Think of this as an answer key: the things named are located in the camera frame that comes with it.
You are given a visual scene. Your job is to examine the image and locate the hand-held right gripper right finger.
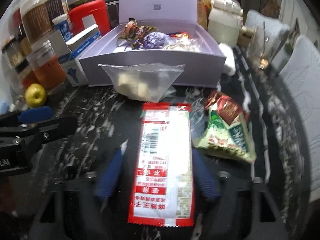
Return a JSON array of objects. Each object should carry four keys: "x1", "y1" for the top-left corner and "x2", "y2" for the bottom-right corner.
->
[{"x1": 192, "y1": 151, "x2": 295, "y2": 240}]

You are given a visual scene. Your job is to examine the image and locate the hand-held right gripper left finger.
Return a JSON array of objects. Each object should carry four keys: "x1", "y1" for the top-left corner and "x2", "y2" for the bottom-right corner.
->
[{"x1": 27, "y1": 144, "x2": 124, "y2": 240}]

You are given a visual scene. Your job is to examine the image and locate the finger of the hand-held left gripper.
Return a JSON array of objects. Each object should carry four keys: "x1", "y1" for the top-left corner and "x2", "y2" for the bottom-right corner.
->
[
  {"x1": 23, "y1": 117, "x2": 79, "y2": 153},
  {"x1": 0, "y1": 106, "x2": 54, "y2": 128}
]

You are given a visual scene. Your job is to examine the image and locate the green snack packet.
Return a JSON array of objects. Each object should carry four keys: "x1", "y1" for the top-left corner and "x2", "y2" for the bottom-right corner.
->
[{"x1": 192, "y1": 105, "x2": 257, "y2": 165}]

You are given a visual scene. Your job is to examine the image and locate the red white long packet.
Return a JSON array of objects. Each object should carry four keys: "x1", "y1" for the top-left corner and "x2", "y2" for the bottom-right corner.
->
[{"x1": 127, "y1": 102, "x2": 195, "y2": 227}]

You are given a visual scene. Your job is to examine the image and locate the dark red snack packet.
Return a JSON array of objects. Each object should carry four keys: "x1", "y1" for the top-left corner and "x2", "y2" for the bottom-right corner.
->
[{"x1": 204, "y1": 91, "x2": 251, "y2": 126}]

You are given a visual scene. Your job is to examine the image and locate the clear zip bag white pieces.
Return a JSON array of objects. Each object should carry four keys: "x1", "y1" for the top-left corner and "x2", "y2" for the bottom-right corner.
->
[{"x1": 98, "y1": 63, "x2": 186, "y2": 103}]

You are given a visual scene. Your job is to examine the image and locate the lavender gift box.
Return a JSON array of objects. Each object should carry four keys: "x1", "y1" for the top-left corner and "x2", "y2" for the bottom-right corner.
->
[{"x1": 78, "y1": 0, "x2": 227, "y2": 88}]

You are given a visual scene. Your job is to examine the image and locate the gold brown snack packet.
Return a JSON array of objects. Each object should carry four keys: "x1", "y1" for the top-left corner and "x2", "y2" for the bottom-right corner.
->
[{"x1": 117, "y1": 18, "x2": 158, "y2": 48}]

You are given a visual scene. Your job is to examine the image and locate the clear packet beige contents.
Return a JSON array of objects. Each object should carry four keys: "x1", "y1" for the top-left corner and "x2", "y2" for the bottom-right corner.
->
[{"x1": 162, "y1": 39, "x2": 201, "y2": 53}]

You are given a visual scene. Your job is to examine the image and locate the lavender drawstring pouch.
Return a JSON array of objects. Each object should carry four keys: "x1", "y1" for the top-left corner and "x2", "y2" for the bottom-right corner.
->
[{"x1": 124, "y1": 31, "x2": 171, "y2": 51}]

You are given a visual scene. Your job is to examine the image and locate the red gold candy packet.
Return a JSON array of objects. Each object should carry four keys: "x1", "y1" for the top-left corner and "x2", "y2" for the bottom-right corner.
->
[{"x1": 168, "y1": 31, "x2": 191, "y2": 41}]

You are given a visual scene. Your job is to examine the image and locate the gold apple ornament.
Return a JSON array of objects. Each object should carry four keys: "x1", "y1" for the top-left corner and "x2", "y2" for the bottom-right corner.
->
[{"x1": 25, "y1": 83, "x2": 47, "y2": 108}]

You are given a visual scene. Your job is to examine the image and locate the blue white carton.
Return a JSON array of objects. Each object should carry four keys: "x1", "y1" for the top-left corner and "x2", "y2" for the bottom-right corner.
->
[{"x1": 47, "y1": 24, "x2": 102, "y2": 86}]

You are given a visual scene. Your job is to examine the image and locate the group of clear food jars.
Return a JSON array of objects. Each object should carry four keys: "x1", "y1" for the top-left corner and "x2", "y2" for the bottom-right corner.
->
[{"x1": 0, "y1": 0, "x2": 68, "y2": 93}]

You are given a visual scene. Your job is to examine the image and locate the red plastic canister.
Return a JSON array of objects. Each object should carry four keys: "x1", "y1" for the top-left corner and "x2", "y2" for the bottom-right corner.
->
[{"x1": 68, "y1": 0, "x2": 111, "y2": 37}]

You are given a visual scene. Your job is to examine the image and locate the white rolled towel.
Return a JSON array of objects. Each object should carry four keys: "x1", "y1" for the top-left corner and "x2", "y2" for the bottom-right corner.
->
[{"x1": 218, "y1": 42, "x2": 237, "y2": 77}]

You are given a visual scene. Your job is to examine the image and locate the clear glass cup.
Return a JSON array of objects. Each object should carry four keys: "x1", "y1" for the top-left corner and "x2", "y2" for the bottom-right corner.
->
[{"x1": 247, "y1": 24, "x2": 272, "y2": 71}]

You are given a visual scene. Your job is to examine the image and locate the cream lidded jar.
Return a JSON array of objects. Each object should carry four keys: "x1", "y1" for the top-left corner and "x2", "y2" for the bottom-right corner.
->
[{"x1": 207, "y1": 0, "x2": 244, "y2": 48}]

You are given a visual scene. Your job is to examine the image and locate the orange snack bag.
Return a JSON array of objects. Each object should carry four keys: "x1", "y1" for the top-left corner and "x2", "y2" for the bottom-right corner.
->
[{"x1": 196, "y1": 0, "x2": 216, "y2": 30}]

